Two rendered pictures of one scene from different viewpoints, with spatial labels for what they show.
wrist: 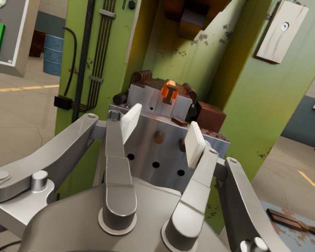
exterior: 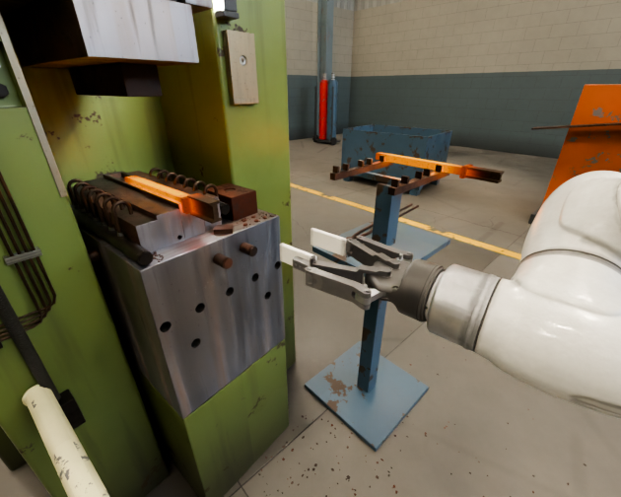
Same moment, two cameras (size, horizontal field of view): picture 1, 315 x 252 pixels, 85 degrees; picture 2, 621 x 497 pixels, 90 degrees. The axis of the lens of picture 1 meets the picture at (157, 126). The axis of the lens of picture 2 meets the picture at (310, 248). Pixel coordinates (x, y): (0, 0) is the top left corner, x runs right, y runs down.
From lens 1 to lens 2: 0.38 m
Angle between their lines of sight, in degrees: 46
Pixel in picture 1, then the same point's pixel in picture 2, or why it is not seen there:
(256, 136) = (274, 187)
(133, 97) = (148, 240)
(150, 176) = (231, 307)
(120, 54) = (44, 188)
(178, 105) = not seen: hidden behind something
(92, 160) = (105, 377)
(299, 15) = (248, 43)
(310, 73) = (283, 101)
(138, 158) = (209, 301)
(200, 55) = (125, 109)
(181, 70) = (109, 147)
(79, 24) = not seen: outside the picture
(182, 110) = not seen: hidden behind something
